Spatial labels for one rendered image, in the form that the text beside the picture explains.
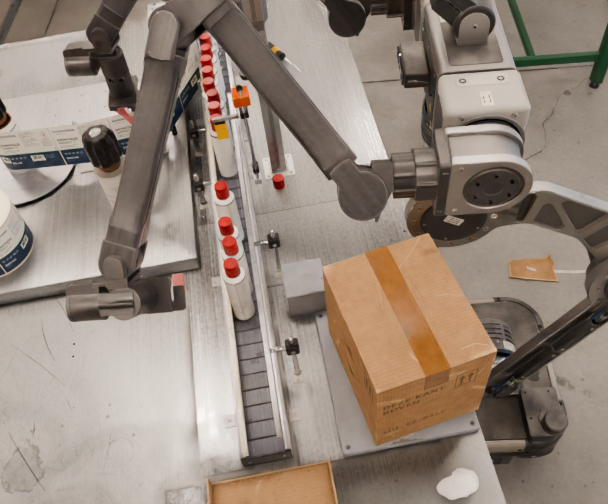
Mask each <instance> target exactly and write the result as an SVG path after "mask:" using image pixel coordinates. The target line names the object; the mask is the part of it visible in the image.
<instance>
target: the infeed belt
mask: <svg viewBox="0 0 608 504"><path fill-rule="evenodd" d="M219 49H220V53H221V55H220V58H221V63H222V67H223V69H222V75H223V80H224V84H225V88H226V91H225V95H226V99H227V102H226V108H227V115H230V110H229V103H228V96H227V94H231V87H230V81H229V74H228V67H227V61H226V54H225V51H223V50H222V49H223V48H222V47H221V46H220V45H219ZM231 95H232V94H231ZM214 158H215V167H216V176H217V182H218V181H225V182H226V183H227V185H228V188H229V190H230V191H232V192H233V193H234V196H235V201H236V205H237V208H238V212H239V216H240V220H241V224H242V228H243V232H244V235H245V237H244V240H243V241H242V245H243V249H244V252H245V256H246V260H247V264H248V267H249V274H250V277H251V281H252V285H253V288H254V292H253V294H252V299H253V303H254V306H255V309H256V312H255V315H254V317H253V318H252V319H250V320H248V321H240V320H238V319H237V318H236V317H235V314H234V311H233V308H232V314H233V323H234V332H235V340H236V349H237V358H238V367H239V375H240V384H241V393H242V401H243V410H244V419H245V427H246V436H247V445H248V453H249V456H246V459H250V458H255V457H261V456H266V455H271V454H276V453H281V452H285V446H284V440H283V439H282V440H277V435H276V429H275V422H274V415H273V408H272V401H271V394H270V387H269V380H268V373H267V366H266V359H265V352H264V345H263V338H262V331H261V325H260V318H259V311H258V304H257V297H256V290H255V283H254V276H253V269H252V262H251V255H250V248H249V241H248V234H247V227H246V221H245V214H244V207H243V200H242V193H241V186H240V179H239V172H238V173H237V175H236V176H235V177H233V178H224V177H222V176H221V174H220V170H219V166H218V162H217V159H216V155H215V151H214Z"/></svg>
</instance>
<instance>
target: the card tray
mask: <svg viewBox="0 0 608 504"><path fill-rule="evenodd" d="M327 459H328V461H324V462H318V463H313V464H308V465H303V466H298V467H293V468H288V469H282V470H277V471H272V472H267V473H262V474H257V475H251V476H246V477H241V478H236V479H231V480H226V481H221V482H215V483H211V482H210V480H209V479H208V478H206V483H207V496H208V504H338V501H337V495H336V490H335V485H334V480H333V474H332V469H331V464H330V459H329V455H327Z"/></svg>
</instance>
